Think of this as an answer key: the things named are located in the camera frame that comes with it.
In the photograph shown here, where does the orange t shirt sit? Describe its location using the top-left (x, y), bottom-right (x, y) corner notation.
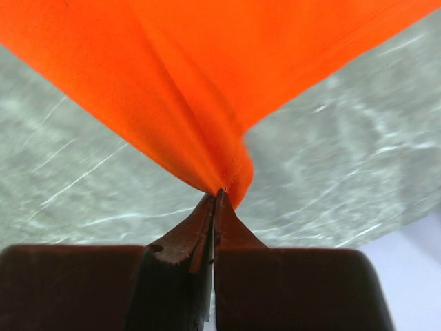
top-left (1, 1), bottom-right (440, 206)

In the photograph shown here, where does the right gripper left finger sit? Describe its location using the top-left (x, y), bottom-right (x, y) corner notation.
top-left (1, 196), bottom-right (215, 330)

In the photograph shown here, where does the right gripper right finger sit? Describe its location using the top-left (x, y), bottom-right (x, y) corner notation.
top-left (213, 191), bottom-right (394, 330)

